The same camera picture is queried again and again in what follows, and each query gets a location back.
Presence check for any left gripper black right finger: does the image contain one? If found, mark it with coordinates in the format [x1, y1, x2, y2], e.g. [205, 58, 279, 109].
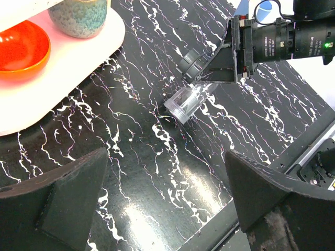
[225, 150, 334, 250]

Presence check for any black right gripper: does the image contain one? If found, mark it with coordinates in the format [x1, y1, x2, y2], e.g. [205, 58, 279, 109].
[198, 15, 257, 83]

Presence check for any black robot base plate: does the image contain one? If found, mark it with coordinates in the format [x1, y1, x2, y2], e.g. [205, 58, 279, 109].
[181, 109, 334, 250]

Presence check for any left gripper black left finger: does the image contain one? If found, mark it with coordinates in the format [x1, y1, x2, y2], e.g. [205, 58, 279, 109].
[1, 148, 108, 250]

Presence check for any blue tumbler on table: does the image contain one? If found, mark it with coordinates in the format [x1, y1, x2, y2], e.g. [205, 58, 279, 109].
[255, 1, 273, 21]

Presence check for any orange bowl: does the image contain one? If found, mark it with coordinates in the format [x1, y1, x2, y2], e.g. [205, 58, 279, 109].
[1, 20, 51, 82]

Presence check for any pink three-tier shelf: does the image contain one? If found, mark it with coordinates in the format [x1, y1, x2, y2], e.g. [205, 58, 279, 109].
[1, 1, 125, 135]

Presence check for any teal speckled cup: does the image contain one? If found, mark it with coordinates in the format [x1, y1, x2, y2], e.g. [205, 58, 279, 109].
[48, 0, 108, 39]

